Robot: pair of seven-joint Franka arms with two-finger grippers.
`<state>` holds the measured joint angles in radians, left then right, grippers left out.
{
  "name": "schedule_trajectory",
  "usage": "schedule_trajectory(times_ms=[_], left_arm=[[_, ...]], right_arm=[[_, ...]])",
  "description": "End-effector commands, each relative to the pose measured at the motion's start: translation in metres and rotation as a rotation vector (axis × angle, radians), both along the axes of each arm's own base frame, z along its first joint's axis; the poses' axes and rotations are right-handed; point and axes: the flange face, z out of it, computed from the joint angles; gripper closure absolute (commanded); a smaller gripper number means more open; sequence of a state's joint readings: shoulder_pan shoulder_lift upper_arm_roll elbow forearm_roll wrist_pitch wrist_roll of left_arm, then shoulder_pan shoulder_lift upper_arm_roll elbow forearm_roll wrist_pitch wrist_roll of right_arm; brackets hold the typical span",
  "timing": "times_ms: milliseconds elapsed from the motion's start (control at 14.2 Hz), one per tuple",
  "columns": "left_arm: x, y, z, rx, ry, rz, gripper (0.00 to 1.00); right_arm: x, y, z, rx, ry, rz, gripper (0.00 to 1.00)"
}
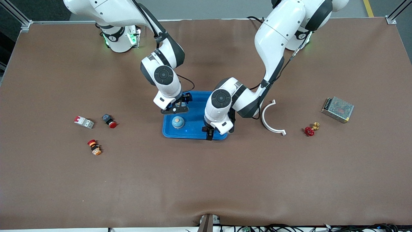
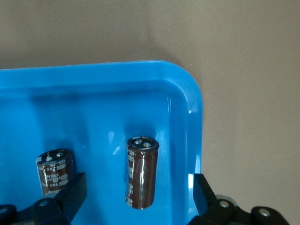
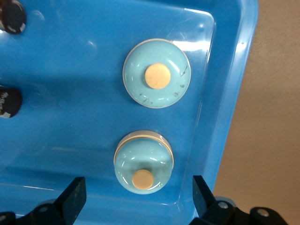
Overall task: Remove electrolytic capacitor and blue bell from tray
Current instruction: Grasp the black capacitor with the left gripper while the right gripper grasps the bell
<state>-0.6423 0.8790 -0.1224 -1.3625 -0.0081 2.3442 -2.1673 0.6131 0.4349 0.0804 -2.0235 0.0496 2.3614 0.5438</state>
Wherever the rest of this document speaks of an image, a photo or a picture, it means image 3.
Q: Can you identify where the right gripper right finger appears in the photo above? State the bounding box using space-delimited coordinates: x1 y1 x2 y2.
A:
192 175 289 225

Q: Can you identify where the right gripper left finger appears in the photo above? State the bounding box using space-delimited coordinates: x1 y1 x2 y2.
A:
0 176 87 225

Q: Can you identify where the light blue call bell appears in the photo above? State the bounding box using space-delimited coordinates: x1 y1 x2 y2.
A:
113 130 174 195
122 38 192 109

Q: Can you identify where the black capacitor with terminals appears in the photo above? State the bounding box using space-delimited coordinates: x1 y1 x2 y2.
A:
0 85 23 119

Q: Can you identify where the dark brown capacitor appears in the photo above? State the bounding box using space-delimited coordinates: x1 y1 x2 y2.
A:
0 0 27 35

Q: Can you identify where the brown table mat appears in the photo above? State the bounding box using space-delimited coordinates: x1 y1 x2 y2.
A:
212 0 300 225

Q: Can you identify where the blue plastic tray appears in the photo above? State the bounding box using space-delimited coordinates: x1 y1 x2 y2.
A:
0 0 260 225

